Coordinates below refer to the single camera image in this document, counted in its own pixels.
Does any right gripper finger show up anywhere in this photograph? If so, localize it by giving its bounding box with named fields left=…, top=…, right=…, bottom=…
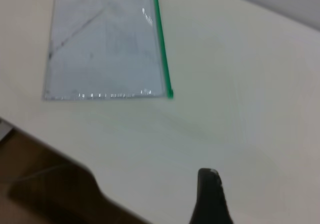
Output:
left=187, top=168, right=236, bottom=224

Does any clear plastic zip bag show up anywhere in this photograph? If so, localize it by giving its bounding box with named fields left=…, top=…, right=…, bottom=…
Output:
left=41, top=0, right=174, bottom=102

